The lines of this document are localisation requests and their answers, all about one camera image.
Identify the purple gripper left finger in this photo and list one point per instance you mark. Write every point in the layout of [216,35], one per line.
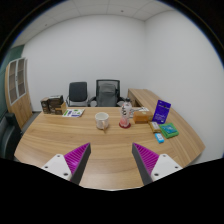
[70,166]

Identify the small blue box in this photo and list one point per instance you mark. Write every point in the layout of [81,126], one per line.
[159,137]

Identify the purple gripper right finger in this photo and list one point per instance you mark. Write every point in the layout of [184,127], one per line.
[152,166]

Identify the grey mesh office chair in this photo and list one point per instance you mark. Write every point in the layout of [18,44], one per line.
[107,93]

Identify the green book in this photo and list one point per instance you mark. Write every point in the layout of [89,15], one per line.
[168,130]

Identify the white ceramic mug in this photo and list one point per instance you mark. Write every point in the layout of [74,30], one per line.
[102,120]

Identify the dark sofa armchair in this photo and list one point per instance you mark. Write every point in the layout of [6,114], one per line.
[10,136]

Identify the wooden glass-door cabinet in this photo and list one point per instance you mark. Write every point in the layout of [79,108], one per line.
[16,91]

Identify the wooden tissue box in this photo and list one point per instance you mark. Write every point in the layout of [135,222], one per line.
[142,116]

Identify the clear plastic water bottle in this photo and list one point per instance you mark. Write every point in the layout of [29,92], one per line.
[125,112]

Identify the green white leaflet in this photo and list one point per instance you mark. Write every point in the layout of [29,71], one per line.
[73,113]

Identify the small yellow snack box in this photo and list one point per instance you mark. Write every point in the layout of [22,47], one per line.
[155,127]

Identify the purple standing sign card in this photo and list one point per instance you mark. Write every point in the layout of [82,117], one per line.
[161,112]

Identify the dark brown cardboard boxes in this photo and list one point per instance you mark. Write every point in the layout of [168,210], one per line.
[53,105]

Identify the black office chair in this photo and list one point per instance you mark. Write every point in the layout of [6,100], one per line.
[78,94]

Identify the red round coaster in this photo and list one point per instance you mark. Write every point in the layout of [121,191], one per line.
[128,126]

